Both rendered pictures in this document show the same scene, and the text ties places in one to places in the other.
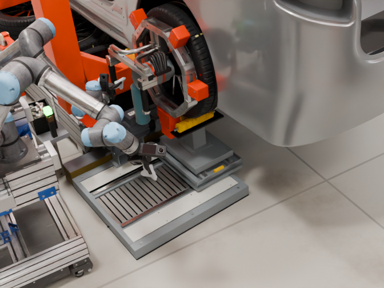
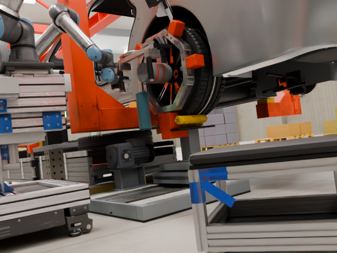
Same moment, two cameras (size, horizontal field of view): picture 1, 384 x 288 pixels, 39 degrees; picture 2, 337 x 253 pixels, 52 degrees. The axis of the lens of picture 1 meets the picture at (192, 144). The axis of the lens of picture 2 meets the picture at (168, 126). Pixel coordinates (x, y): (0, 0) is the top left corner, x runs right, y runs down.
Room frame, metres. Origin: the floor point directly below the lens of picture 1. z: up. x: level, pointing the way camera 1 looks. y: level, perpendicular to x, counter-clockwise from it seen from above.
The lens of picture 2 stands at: (0.34, 0.38, 0.38)
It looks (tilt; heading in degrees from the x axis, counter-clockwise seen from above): 3 degrees up; 354
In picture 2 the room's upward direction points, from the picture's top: 7 degrees counter-clockwise
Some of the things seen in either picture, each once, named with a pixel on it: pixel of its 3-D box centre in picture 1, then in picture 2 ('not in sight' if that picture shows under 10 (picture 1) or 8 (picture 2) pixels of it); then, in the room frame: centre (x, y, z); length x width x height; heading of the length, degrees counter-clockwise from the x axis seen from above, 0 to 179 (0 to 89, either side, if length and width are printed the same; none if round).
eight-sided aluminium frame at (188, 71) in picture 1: (163, 68); (163, 73); (2.69, 0.12, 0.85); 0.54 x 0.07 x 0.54; 33
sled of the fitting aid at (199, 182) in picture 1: (196, 155); (193, 173); (2.78, -0.02, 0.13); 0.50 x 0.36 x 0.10; 33
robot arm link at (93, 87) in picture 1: (92, 94); (105, 58); (2.39, 0.48, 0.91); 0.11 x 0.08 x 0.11; 157
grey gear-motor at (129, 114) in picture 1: (135, 135); (136, 162); (2.90, 0.37, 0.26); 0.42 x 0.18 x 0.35; 123
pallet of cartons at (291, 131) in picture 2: not in sight; (282, 133); (9.32, -3.63, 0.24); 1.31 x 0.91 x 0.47; 26
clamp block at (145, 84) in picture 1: (147, 81); (152, 53); (2.44, 0.20, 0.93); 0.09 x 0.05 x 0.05; 123
